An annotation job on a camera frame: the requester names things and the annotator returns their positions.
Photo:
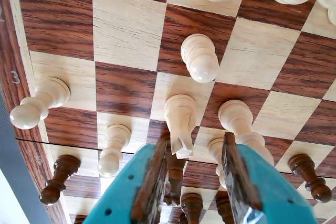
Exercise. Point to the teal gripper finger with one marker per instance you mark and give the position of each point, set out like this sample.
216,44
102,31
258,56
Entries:
123,190
267,195

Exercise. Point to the light wooden knight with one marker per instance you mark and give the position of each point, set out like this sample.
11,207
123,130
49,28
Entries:
179,119

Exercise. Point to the dark wooden pawn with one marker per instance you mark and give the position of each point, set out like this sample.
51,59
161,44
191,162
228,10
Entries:
307,174
61,171
183,218

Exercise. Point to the dark wooden bishop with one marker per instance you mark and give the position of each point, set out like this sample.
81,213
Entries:
191,205

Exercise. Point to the dark grey mat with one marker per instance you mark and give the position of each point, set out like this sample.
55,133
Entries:
6,140

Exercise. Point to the wooden chessboard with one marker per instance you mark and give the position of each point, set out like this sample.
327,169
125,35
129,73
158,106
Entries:
126,32

